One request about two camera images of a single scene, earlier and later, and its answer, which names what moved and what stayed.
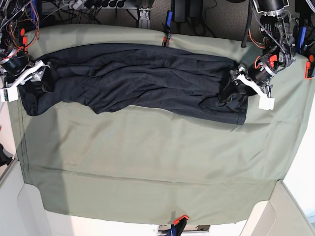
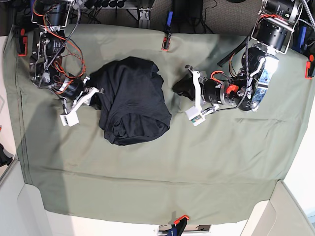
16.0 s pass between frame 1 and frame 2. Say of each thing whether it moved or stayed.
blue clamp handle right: stayed
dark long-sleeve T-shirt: moved
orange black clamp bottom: stayed
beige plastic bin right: stayed
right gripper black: moved
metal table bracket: stayed
